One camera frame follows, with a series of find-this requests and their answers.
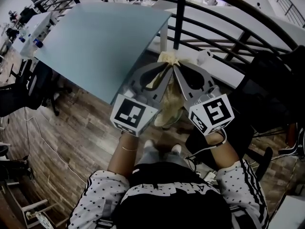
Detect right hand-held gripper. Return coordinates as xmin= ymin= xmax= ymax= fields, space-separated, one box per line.
xmin=173 ymin=62 xmax=235 ymax=136

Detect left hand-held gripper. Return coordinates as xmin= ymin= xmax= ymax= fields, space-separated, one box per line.
xmin=110 ymin=61 xmax=173 ymax=137

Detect cream clothes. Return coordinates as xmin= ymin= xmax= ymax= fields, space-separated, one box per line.
xmin=142 ymin=51 xmax=191 ymax=128

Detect green mesh waste bin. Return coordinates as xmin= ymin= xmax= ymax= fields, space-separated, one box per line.
xmin=162 ymin=108 xmax=184 ymax=130

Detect person's left forearm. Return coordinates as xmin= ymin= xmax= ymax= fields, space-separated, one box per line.
xmin=107 ymin=131 xmax=139 ymax=176

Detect person's right forearm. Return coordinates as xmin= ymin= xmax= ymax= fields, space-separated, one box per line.
xmin=205 ymin=130 xmax=240 ymax=170

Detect white plastic jug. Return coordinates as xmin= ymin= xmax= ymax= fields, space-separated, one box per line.
xmin=196 ymin=48 xmax=214 ymax=65

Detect black metal railing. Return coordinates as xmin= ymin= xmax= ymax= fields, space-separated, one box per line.
xmin=33 ymin=0 xmax=305 ymax=64

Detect black mesh office chair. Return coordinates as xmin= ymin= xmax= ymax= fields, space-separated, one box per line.
xmin=185 ymin=45 xmax=305 ymax=181

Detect pale blue glass table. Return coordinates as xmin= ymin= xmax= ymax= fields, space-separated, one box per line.
xmin=33 ymin=2 xmax=173 ymax=104

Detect person's left leg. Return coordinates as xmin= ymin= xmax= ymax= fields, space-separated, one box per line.
xmin=138 ymin=146 xmax=165 ymax=167

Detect person's leg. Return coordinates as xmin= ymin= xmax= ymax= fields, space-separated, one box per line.
xmin=138 ymin=146 xmax=165 ymax=167
xmin=165 ymin=150 xmax=189 ymax=168

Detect person's right leg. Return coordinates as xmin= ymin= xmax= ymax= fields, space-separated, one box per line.
xmin=165 ymin=150 xmax=189 ymax=168

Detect black swivel chair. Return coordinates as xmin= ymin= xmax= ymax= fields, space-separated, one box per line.
xmin=0 ymin=58 xmax=72 ymax=118

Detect black white backpack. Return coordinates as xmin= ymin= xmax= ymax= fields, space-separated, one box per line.
xmin=277 ymin=122 xmax=305 ymax=157

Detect person's black white starred shirt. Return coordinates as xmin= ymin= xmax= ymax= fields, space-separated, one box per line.
xmin=66 ymin=161 xmax=270 ymax=229

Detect white office desk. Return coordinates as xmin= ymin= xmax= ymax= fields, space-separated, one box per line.
xmin=20 ymin=11 xmax=53 ymax=57

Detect white table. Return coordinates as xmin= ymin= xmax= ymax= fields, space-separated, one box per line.
xmin=274 ymin=194 xmax=305 ymax=229

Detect white wooden rack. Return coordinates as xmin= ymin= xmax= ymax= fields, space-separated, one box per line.
xmin=7 ymin=182 xmax=62 ymax=229

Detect right hand-held gripper cable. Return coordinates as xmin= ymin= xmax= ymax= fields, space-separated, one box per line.
xmin=185 ymin=129 xmax=227 ymax=167

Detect long thin white cable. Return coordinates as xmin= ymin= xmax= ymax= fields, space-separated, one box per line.
xmin=23 ymin=107 xmax=86 ymax=178

